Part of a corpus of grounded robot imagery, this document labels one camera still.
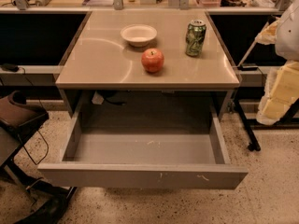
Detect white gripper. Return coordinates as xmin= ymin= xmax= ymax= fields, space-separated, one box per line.
xmin=255 ymin=0 xmax=299 ymax=125

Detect red apple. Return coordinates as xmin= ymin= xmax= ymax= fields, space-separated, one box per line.
xmin=141 ymin=49 xmax=164 ymax=73

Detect grey open top drawer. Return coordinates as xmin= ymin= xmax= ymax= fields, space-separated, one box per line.
xmin=37 ymin=91 xmax=249 ymax=190

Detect grey cabinet with tan top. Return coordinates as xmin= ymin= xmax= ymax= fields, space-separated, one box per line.
xmin=56 ymin=9 xmax=240 ymax=113

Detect white stick with black stand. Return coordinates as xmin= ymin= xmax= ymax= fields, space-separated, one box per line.
xmin=233 ymin=39 xmax=262 ymax=151

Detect green soda can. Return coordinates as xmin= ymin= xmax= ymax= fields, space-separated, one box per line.
xmin=185 ymin=20 xmax=206 ymax=57

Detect white bowl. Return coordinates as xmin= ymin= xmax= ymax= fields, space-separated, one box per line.
xmin=121 ymin=24 xmax=157 ymax=48

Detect black power adapter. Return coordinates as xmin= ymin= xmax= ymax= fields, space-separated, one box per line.
xmin=0 ymin=63 xmax=19 ymax=72

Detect dark brown chair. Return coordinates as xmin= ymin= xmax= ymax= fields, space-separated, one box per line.
xmin=0 ymin=91 xmax=76 ymax=224

